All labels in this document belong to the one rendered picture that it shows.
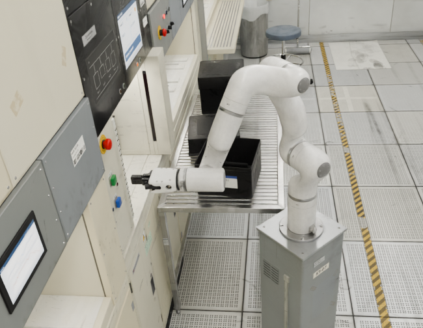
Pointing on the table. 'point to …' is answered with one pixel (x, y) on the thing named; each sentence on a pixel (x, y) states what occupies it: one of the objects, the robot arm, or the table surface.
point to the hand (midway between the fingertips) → (136, 179)
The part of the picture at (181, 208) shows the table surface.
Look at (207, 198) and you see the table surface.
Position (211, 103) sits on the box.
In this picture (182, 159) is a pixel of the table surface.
